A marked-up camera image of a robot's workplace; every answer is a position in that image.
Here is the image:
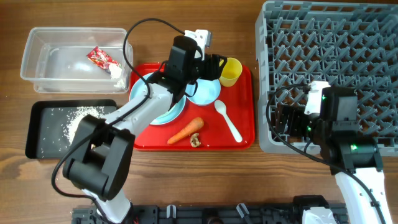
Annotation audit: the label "grey dishwasher rack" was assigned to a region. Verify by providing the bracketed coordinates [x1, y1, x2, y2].
[255, 1, 397, 156]

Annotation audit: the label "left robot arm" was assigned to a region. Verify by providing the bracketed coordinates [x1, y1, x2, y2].
[56, 35, 227, 223]

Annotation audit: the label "brown food scrap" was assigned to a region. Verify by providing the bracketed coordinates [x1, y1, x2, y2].
[190, 133, 201, 147]

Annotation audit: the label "clear plastic bin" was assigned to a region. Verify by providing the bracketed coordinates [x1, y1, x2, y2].
[20, 27, 132, 94]

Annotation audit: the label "red snack wrapper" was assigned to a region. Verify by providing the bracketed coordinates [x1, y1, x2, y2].
[86, 47, 121, 73]

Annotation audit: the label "white tissue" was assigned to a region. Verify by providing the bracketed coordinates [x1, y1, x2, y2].
[108, 63, 122, 79]

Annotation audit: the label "black plastic tray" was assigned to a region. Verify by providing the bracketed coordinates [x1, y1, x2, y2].
[25, 100, 116, 159]

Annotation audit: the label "red plastic tray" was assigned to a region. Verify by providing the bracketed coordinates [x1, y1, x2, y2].
[134, 65, 255, 151]

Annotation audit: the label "light blue bowl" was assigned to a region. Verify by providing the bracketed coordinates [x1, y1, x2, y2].
[185, 79, 221, 106]

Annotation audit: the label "right black cable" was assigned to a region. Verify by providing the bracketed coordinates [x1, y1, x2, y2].
[265, 83, 386, 224]

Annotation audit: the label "yellow plastic cup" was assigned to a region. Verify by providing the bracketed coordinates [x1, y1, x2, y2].
[219, 57, 243, 87]

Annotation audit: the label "orange carrot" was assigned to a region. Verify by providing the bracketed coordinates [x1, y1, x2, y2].
[167, 117, 204, 144]

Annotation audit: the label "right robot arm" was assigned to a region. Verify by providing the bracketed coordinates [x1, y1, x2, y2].
[266, 84, 392, 223]

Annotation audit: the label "white plastic spoon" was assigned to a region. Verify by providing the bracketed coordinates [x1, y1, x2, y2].
[215, 100, 243, 142]

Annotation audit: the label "light blue plate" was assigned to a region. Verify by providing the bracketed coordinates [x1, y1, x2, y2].
[129, 79, 186, 125]

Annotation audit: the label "rice and food leftovers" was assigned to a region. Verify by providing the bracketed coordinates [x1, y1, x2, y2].
[40, 105, 106, 153]

